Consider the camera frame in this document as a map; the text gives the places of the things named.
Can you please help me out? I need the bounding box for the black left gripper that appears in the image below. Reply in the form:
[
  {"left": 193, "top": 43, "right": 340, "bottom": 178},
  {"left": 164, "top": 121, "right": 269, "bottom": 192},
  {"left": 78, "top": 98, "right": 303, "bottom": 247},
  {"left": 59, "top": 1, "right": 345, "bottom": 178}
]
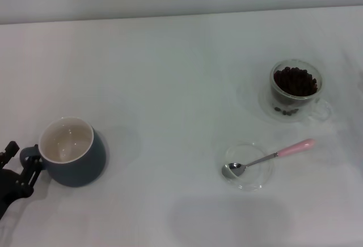
[{"left": 0, "top": 141, "right": 44, "bottom": 214}]

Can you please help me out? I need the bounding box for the dark blue-grey ceramic mug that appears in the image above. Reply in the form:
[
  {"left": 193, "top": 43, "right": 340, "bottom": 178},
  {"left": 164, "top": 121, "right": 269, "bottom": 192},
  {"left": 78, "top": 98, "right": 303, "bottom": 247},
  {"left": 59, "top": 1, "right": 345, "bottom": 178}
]
[{"left": 19, "top": 116, "right": 108, "bottom": 188}]

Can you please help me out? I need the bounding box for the pink-handled metal spoon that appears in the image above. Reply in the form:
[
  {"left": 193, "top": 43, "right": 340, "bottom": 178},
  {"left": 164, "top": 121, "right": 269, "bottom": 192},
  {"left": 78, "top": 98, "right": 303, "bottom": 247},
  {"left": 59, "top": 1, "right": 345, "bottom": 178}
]
[{"left": 221, "top": 138, "right": 316, "bottom": 179}]

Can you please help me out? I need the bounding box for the glass saucer with beans cup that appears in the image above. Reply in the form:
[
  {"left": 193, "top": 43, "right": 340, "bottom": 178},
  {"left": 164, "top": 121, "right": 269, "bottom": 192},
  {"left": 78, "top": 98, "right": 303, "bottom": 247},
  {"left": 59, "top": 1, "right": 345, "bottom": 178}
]
[{"left": 257, "top": 73, "right": 324, "bottom": 123}]

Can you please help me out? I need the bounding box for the coffee beans pile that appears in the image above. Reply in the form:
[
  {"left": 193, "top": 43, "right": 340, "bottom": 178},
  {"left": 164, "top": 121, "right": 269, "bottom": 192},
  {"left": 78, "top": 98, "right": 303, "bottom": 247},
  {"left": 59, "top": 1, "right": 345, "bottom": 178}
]
[{"left": 271, "top": 66, "right": 318, "bottom": 117}]

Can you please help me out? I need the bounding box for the double-walled glass cup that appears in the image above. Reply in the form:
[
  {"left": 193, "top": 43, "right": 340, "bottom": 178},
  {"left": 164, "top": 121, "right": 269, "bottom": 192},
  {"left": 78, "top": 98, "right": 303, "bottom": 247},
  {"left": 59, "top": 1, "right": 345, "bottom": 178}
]
[{"left": 269, "top": 59, "right": 333, "bottom": 122}]

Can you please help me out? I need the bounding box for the small clear glass dish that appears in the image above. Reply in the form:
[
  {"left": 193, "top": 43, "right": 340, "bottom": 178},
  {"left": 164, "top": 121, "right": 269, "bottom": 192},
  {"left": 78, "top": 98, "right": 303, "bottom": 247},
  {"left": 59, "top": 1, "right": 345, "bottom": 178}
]
[{"left": 217, "top": 142, "right": 275, "bottom": 193}]

